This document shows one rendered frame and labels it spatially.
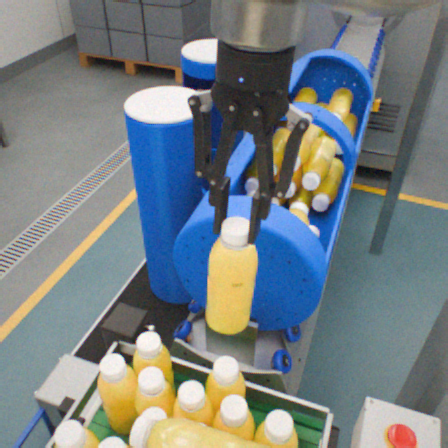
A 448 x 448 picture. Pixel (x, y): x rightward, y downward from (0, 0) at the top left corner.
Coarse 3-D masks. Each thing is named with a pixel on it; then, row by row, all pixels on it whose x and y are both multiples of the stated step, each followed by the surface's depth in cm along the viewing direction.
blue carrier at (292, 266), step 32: (320, 64) 138; (352, 64) 129; (320, 96) 144; (352, 160) 104; (192, 224) 78; (288, 224) 74; (320, 224) 109; (192, 256) 82; (288, 256) 74; (320, 256) 77; (192, 288) 88; (256, 288) 82; (288, 288) 79; (320, 288) 77; (288, 320) 84
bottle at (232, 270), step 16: (224, 256) 57; (240, 256) 56; (256, 256) 58; (208, 272) 60; (224, 272) 57; (240, 272) 57; (208, 288) 62; (224, 288) 59; (240, 288) 59; (208, 304) 63; (224, 304) 61; (240, 304) 61; (208, 320) 65; (224, 320) 63; (240, 320) 63
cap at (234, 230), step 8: (224, 224) 56; (232, 224) 56; (240, 224) 56; (248, 224) 56; (224, 232) 55; (232, 232) 55; (240, 232) 55; (224, 240) 56; (232, 240) 55; (240, 240) 55
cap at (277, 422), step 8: (272, 416) 64; (280, 416) 64; (288, 416) 64; (272, 424) 63; (280, 424) 63; (288, 424) 63; (272, 432) 62; (280, 432) 62; (288, 432) 62; (280, 440) 62
